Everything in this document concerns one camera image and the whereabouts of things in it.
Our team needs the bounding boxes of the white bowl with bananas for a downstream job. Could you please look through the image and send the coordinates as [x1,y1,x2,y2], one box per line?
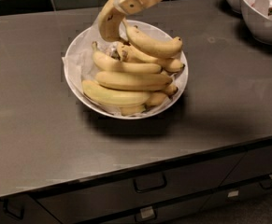
[63,19,189,120]

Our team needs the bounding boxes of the black drawer handle left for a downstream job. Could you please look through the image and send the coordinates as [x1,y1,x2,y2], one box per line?
[3,199,24,221]

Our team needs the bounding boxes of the black drawer handle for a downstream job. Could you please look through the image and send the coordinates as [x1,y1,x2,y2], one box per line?
[3,199,24,221]
[133,173,167,193]

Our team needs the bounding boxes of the front greenish yellow banana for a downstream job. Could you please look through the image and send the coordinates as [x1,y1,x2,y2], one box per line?
[81,80,150,107]

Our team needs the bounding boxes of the drawer label tag centre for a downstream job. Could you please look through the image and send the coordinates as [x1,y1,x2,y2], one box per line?
[140,206,155,219]

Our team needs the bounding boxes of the middle long yellow banana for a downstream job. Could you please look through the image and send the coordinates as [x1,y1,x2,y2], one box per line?
[92,41,163,74]

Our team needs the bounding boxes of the black drawer handle centre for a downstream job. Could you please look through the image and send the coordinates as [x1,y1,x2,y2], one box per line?
[133,173,167,193]

